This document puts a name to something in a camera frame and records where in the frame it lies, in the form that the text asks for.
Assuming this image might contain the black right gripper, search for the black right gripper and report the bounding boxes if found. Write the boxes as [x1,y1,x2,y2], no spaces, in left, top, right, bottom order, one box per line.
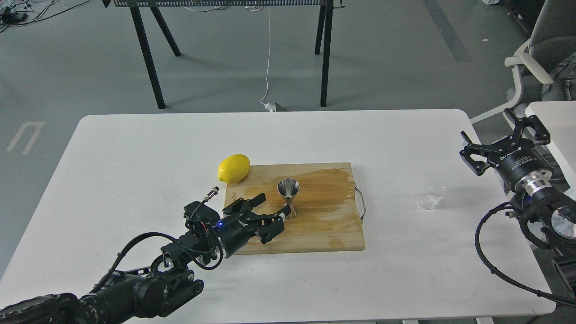
[459,108,555,195]

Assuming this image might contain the person in grey hoodie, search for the person in grey hoodie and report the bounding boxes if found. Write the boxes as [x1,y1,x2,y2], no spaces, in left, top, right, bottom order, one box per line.
[540,61,576,101]

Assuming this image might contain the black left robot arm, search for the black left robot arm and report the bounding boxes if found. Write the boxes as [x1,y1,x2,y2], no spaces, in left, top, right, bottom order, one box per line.
[1,187,292,324]

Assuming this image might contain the white office chair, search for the white office chair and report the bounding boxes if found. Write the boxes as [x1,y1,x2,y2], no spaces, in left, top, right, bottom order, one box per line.
[470,0,576,124]

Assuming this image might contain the small clear glass cup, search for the small clear glass cup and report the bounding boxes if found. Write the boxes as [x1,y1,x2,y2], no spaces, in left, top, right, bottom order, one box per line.
[417,182,446,211]

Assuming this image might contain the wooden cutting board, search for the wooden cutting board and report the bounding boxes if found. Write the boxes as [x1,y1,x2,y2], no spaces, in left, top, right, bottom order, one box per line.
[224,162,365,255]

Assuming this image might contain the black floor cables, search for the black floor cables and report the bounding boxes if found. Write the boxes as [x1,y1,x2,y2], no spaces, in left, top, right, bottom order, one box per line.
[0,0,90,32]

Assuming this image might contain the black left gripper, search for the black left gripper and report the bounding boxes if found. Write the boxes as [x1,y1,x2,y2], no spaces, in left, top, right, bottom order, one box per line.
[215,193,292,258]

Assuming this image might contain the black metal table frame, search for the black metal table frame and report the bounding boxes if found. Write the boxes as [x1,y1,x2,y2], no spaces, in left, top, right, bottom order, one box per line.
[102,0,346,110]

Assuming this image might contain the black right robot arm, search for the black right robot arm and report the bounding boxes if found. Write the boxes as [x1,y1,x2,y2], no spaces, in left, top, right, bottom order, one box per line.
[459,108,576,307]

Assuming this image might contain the white power cable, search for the white power cable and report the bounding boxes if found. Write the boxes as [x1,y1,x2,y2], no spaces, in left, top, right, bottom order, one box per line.
[258,5,286,113]

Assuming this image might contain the white side table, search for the white side table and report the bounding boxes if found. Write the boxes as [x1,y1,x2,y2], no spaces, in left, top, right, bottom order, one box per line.
[525,101,576,189]

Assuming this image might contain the yellow lemon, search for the yellow lemon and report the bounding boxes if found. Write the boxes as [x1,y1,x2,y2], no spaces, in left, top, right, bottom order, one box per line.
[217,154,250,184]

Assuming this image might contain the steel double jigger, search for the steel double jigger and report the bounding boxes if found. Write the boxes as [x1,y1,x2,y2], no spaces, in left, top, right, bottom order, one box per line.
[276,178,300,220]

